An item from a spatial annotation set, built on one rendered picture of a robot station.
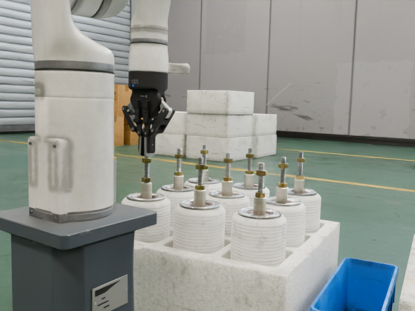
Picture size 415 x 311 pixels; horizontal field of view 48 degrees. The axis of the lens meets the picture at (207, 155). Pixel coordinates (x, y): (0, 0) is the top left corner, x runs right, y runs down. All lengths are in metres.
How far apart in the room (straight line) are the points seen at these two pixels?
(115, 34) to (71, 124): 6.82
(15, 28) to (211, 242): 5.66
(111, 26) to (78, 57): 6.76
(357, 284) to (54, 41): 0.79
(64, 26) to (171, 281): 0.48
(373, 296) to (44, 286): 0.71
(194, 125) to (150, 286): 2.87
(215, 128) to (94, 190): 3.03
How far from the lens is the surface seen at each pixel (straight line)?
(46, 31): 0.55
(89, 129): 0.54
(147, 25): 0.88
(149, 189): 0.91
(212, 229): 0.83
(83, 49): 0.54
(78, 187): 0.55
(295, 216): 0.89
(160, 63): 0.88
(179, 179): 1.01
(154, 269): 0.85
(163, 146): 3.87
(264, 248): 0.78
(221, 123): 3.53
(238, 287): 0.78
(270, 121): 4.07
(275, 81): 6.63
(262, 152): 3.95
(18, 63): 6.31
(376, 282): 1.06
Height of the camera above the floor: 0.44
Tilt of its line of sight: 6 degrees down
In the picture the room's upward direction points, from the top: 2 degrees clockwise
